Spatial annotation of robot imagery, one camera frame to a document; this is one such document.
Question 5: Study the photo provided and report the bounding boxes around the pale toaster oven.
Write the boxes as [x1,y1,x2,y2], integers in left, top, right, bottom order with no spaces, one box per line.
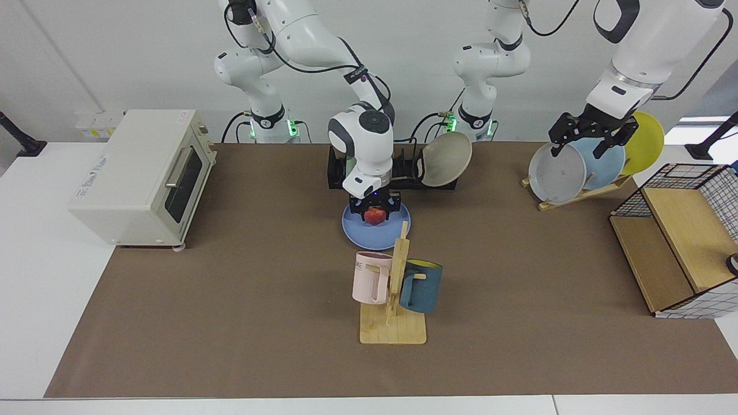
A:
[68,110,218,250]

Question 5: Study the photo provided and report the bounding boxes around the wooden plate rack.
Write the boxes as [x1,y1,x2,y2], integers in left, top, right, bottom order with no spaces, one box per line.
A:
[522,173,632,212]

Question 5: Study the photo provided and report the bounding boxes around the brown table cloth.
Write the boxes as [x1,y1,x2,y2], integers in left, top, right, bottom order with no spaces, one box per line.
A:
[44,141,738,398]

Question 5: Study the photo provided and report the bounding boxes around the black base cable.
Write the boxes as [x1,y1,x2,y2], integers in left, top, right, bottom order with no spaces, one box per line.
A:
[408,111,456,145]
[222,111,250,143]

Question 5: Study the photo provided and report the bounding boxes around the beige plate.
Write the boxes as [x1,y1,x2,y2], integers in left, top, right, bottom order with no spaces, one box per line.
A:
[421,131,472,187]

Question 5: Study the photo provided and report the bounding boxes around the dark blue cup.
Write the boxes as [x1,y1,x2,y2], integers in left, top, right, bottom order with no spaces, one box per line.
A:
[399,259,443,315]

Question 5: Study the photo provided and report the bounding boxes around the pink cup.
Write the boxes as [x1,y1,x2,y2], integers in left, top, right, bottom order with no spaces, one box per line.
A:
[352,251,394,305]

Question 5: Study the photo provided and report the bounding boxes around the black stand foot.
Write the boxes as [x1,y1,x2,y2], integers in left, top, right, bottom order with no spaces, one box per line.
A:
[686,111,738,161]
[0,111,48,157]

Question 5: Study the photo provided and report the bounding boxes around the yellow plate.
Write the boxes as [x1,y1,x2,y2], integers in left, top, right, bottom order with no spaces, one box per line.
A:
[620,111,665,175]

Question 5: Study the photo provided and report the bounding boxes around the white wall socket strip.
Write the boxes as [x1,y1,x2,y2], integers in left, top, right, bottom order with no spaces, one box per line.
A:
[75,111,126,139]

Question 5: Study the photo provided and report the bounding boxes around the wooden cup stand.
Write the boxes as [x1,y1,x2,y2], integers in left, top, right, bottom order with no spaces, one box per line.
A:
[360,221,427,345]

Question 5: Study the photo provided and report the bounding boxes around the grey plate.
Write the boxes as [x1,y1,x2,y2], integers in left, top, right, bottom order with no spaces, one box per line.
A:
[529,142,587,205]

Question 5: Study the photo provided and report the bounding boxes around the light blue plate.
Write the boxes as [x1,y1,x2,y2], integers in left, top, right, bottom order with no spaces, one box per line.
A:
[571,135,626,191]

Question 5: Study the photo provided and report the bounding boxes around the black dish rack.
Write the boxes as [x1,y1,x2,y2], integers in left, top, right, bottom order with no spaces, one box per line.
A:
[327,144,459,191]

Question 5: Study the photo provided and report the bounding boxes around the wire basket with wooden floor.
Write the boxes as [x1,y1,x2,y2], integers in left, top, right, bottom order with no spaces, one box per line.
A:
[609,163,738,319]

